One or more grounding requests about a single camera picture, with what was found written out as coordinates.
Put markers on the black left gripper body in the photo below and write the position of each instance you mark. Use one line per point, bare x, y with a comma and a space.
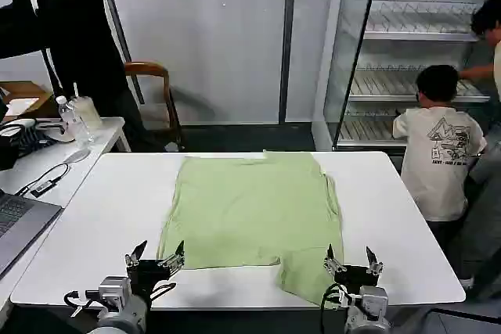
150, 273

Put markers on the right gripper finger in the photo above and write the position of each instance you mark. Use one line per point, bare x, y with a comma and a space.
332, 263
373, 265

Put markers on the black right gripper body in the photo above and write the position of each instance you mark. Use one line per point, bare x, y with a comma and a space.
354, 277

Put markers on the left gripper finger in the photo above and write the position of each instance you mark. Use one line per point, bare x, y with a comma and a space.
176, 259
137, 254

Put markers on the light green shirt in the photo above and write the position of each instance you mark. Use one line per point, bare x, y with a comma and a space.
250, 209

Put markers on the white work table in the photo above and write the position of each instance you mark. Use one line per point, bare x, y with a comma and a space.
391, 212

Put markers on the grey computer mouse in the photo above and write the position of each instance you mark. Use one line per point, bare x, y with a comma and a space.
76, 155

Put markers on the grey laptop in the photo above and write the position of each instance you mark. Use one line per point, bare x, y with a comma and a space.
19, 220

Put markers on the white side desk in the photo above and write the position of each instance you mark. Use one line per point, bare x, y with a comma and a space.
47, 171

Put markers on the person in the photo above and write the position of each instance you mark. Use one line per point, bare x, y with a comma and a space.
78, 36
485, 212
438, 154

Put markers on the white round device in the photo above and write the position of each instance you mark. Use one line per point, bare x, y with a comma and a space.
58, 135

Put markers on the clear plastic water bottle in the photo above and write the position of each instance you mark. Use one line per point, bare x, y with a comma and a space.
74, 119

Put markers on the white cup with straw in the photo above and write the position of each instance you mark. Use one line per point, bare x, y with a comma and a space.
89, 113

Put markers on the black patterned pad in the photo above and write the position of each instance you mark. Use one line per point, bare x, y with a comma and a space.
33, 142

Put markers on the wooden armchair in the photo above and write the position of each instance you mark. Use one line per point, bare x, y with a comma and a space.
154, 70

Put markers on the cardboard box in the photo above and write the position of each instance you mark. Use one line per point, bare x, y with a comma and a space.
27, 91

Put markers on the glass display cabinet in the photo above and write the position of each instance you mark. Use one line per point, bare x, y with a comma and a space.
407, 36

